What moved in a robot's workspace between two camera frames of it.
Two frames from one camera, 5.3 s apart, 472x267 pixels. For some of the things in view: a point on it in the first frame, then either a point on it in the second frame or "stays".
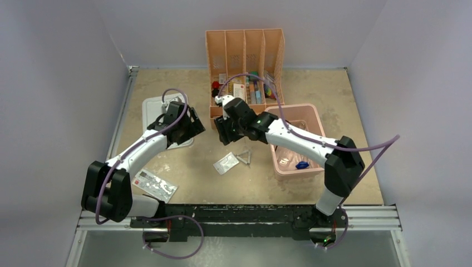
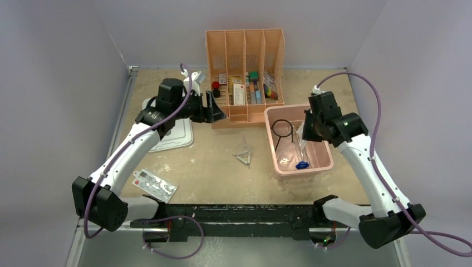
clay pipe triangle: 249,152 stays
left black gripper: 195,128 -> 211,113
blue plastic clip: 301,164 stays
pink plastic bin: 304,118 stays
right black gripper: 227,136 -> 306,134
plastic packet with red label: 154,185 stays
